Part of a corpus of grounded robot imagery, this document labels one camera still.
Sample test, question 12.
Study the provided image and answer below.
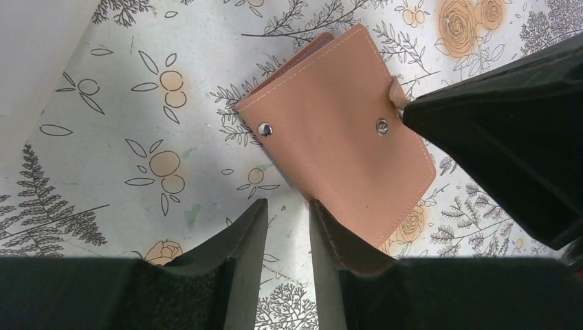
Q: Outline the tan leather card holder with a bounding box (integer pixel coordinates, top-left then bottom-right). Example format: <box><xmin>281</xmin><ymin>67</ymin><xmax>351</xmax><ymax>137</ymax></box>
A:
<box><xmin>236</xmin><ymin>24</ymin><xmax>436</xmax><ymax>247</ymax></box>

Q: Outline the floral table mat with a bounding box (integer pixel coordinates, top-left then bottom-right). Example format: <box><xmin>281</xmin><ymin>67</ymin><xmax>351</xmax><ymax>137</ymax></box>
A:
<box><xmin>1</xmin><ymin>1</ymin><xmax>582</xmax><ymax>329</ymax></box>

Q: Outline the white plastic card box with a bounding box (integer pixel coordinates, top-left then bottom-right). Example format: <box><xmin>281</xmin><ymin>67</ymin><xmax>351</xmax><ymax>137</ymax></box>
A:
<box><xmin>1</xmin><ymin>0</ymin><xmax>99</xmax><ymax>167</ymax></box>

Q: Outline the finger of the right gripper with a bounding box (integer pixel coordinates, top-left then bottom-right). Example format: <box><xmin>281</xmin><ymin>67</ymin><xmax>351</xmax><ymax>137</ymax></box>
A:
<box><xmin>403</xmin><ymin>34</ymin><xmax>582</xmax><ymax>250</ymax></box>

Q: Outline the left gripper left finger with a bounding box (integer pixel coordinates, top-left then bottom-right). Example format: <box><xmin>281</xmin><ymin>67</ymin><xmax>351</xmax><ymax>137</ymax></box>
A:
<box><xmin>1</xmin><ymin>199</ymin><xmax>268</xmax><ymax>329</ymax></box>

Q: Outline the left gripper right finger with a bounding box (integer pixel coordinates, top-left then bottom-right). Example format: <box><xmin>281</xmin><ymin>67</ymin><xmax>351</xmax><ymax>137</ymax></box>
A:
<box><xmin>309</xmin><ymin>200</ymin><xmax>582</xmax><ymax>329</ymax></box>

